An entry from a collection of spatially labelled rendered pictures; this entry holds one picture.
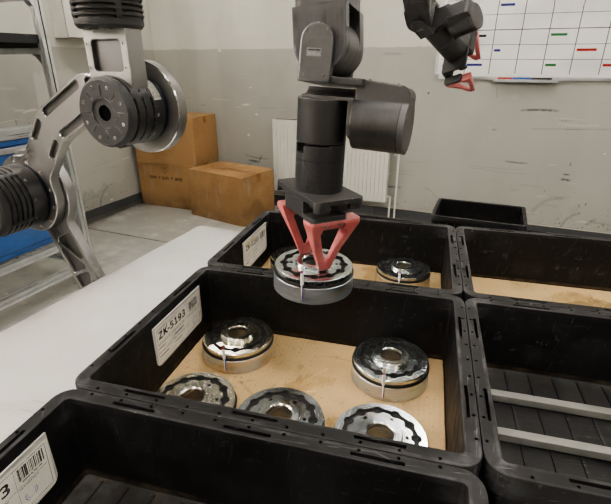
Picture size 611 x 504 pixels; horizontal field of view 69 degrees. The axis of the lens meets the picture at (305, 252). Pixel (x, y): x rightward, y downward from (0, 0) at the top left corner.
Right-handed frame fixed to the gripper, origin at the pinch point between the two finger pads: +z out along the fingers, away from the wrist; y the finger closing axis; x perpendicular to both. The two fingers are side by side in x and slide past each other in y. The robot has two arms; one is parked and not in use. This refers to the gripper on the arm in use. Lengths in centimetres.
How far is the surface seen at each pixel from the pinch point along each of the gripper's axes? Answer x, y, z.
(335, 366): -2.9, -2.7, 16.8
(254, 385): 8.8, -1.0, 17.2
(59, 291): 40, 219, 110
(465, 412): -2.6, -24.7, 5.9
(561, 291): -52, -4, 15
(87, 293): 26, 65, 33
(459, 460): 2.0, -28.3, 5.8
